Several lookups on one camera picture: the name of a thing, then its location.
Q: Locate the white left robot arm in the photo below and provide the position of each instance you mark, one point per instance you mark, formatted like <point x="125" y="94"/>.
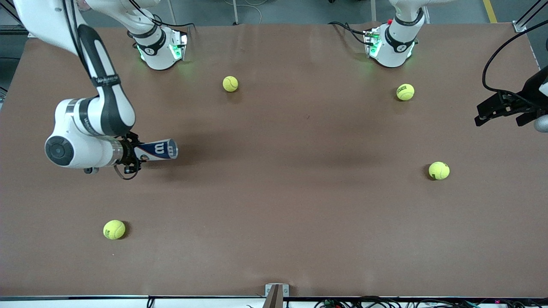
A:
<point x="394" y="51"/>

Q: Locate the brown table mat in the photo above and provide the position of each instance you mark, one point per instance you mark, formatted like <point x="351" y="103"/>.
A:
<point x="274" y="214"/>

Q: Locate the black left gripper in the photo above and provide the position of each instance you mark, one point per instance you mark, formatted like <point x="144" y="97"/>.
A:
<point x="532" y="95"/>

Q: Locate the white blue tennis ball can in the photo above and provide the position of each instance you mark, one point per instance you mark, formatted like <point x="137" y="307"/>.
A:
<point x="160" y="149"/>

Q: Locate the grey metal leg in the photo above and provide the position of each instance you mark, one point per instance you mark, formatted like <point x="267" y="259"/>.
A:
<point x="373" y="10"/>
<point x="235" y="13"/>
<point x="172" y="13"/>

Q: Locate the yellow tennis ball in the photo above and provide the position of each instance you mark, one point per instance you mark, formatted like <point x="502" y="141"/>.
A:
<point x="439" y="170"/>
<point x="230" y="84"/>
<point x="114" y="229"/>
<point x="405" y="92"/>

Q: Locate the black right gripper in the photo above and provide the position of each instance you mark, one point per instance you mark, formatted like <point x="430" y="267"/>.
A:
<point x="127" y="153"/>

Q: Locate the aluminium frame profile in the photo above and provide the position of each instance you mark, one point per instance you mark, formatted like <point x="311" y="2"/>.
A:
<point x="10" y="30"/>
<point x="520" y="26"/>

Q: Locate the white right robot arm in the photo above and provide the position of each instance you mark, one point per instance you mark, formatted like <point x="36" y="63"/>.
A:
<point x="102" y="107"/>

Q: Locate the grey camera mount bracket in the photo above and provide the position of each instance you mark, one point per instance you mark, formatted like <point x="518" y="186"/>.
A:
<point x="276" y="297"/>

